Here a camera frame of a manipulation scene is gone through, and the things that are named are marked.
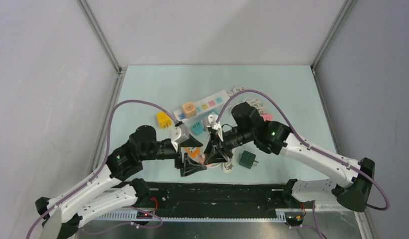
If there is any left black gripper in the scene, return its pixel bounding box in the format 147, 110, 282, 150
139, 133, 206, 176

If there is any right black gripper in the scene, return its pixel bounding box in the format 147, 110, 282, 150
203, 127, 255, 164

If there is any orange power strip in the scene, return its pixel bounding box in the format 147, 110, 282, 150
184, 147, 201, 159

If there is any yellow cube plug adapter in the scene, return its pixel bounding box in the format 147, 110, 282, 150
156, 112, 172, 129

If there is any beige cube plug adapter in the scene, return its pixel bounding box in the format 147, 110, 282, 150
182, 102, 197, 119

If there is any pink small plug adapter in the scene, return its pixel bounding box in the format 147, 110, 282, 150
197, 154, 208, 167

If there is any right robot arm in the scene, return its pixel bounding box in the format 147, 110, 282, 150
204, 103, 375, 212

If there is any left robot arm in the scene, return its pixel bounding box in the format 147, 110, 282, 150
35, 124, 202, 239

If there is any dark green plug adapter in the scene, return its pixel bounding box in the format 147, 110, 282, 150
239, 150, 259, 169

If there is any blue power strip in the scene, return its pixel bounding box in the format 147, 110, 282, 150
190, 111, 219, 136

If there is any white multicolour power strip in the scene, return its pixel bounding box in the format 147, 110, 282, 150
173, 90, 230, 123

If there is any pink triangular power strip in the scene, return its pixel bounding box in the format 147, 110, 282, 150
261, 114, 274, 121

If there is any left circuit board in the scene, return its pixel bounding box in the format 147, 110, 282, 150
136, 211, 153, 220

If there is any circuit board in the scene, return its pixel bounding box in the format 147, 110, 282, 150
285, 215, 305, 227
136, 211, 153, 220

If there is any right circuit board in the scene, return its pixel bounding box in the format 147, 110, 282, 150
285, 215, 305, 227

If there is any coiled white cord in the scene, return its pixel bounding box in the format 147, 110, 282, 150
204, 160, 235, 173

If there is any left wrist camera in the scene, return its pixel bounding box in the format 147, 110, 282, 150
170, 121, 190, 147

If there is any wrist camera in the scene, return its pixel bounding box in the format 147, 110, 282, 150
170, 121, 190, 147
204, 114, 223, 141

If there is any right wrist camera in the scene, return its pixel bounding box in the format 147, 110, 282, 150
204, 114, 223, 141

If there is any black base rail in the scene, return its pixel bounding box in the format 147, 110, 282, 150
129, 182, 301, 220

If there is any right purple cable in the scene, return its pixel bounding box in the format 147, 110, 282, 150
216, 89, 391, 211

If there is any purple cable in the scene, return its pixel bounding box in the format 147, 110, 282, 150
25, 99, 179, 239
216, 89, 391, 211

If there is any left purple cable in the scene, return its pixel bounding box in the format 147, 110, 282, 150
25, 99, 179, 239

